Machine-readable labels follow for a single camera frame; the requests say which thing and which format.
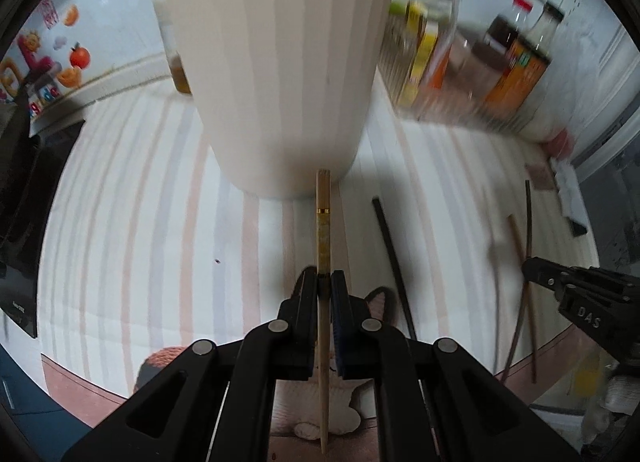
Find black chopstick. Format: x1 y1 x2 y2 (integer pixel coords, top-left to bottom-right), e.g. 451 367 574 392
524 180 539 384
487 237 502 379
372 197 417 341

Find brown lidded spice jar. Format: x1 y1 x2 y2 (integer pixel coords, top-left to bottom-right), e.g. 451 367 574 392
450 39 494 88

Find beige ribbed utensil holder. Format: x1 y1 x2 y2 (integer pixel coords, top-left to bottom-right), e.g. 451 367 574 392
152 0 398 200

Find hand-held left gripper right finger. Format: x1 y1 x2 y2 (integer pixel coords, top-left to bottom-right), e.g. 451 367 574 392
331 270 583 462

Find orange seasoning packet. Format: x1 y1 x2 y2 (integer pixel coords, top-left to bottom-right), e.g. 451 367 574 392
425 40 454 91

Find red capped sauce bottle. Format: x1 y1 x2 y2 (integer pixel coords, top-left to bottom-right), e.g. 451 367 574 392
484 0 534 51

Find black induction cooktop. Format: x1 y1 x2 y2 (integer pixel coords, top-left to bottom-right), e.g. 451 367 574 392
0 119 86 340

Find gold banded wooden chopstick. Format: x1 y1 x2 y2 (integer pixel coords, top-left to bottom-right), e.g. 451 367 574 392
316 169 332 454

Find colourful wall stickers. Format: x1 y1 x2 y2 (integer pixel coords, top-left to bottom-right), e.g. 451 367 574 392
0 0 93 115

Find orange label soy sauce bottle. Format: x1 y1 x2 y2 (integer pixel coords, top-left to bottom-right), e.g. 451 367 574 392
482 2 566 115

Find glass oil bottle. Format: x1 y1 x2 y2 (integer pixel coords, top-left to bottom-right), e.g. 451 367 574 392
159 16 194 95

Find white paper sheet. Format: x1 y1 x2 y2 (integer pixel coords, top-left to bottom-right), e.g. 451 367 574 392
552 159 589 223

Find cat print striped tablecloth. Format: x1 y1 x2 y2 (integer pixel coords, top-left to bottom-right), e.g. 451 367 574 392
40 76 601 462

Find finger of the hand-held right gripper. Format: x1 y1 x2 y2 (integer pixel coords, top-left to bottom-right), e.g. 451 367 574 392
521 256 572 293

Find blue kitchen cabinet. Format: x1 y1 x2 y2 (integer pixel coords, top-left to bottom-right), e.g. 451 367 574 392
0 342 117 462

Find yellow seasoning box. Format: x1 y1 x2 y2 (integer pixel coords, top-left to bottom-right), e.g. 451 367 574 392
406 2 442 103

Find clear plastic condiment tray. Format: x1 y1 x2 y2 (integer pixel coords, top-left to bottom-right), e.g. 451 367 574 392
380 0 537 137

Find small brown card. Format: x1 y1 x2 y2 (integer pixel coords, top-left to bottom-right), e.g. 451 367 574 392
525 162 556 191

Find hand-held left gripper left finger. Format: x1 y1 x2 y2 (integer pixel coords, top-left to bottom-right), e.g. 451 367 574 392
60 268 319 462

